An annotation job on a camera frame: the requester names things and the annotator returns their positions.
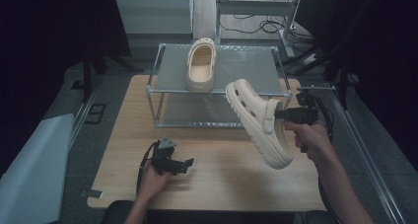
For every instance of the white metal desk frame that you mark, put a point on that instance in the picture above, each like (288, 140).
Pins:
(254, 7)

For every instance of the black metal stand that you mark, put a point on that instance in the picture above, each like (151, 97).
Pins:
(88, 76)
(341, 72)

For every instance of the person's right hand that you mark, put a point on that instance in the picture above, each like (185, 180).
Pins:
(309, 138)

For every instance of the aluminium floor rail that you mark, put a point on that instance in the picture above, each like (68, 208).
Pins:
(368, 164)
(83, 112)

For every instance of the pale grey board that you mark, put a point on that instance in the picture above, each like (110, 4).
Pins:
(33, 174)

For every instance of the cream clog shoe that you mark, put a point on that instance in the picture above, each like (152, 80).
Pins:
(201, 66)
(259, 122)

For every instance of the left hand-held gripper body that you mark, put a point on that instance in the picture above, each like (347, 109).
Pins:
(164, 158)

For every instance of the metal two-tier shoe rack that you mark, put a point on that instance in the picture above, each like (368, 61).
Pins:
(240, 66)

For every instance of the grey tape strip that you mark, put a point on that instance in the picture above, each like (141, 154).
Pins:
(92, 194)

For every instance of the dark curtain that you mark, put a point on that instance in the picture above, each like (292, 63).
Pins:
(39, 36)
(381, 53)

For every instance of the person's left hand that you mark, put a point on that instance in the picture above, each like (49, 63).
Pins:
(153, 181)

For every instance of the black floor socket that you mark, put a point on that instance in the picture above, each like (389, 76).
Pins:
(95, 113)

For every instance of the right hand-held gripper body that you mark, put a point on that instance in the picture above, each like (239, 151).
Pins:
(305, 113)

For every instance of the white cabinet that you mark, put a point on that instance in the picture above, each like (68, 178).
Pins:
(154, 10)

